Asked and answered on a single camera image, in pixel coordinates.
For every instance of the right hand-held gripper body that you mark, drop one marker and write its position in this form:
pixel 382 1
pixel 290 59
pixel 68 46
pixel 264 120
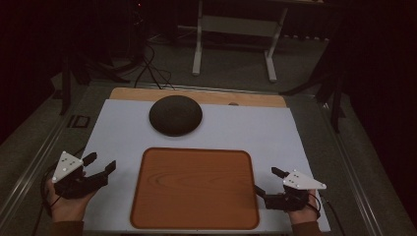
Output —
pixel 300 181

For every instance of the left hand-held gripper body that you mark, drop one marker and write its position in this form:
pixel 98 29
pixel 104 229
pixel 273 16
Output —
pixel 67 166

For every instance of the person's right hand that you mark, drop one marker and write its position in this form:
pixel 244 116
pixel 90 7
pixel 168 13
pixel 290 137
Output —
pixel 305 215

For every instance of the person's left hand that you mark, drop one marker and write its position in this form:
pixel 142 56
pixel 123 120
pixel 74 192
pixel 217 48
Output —
pixel 67 207

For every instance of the white table mat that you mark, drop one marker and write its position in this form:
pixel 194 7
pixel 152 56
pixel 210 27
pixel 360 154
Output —
pixel 249 131

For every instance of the brown wooden tray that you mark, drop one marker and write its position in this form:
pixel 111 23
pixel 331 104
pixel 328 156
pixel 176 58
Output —
pixel 195 188

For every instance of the black tripod stand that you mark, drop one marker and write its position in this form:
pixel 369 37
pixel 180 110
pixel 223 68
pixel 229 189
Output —
pixel 66 85
pixel 335 98

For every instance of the dark round bowl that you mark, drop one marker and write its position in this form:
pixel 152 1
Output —
pixel 175 115

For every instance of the metal floor rail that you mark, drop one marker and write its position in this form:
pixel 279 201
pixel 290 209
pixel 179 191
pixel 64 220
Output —
pixel 29 170
pixel 354 183

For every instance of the small black rectangular frame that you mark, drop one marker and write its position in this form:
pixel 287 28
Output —
pixel 78 121

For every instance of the white metal table frame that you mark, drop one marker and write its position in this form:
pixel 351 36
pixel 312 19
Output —
pixel 236 26

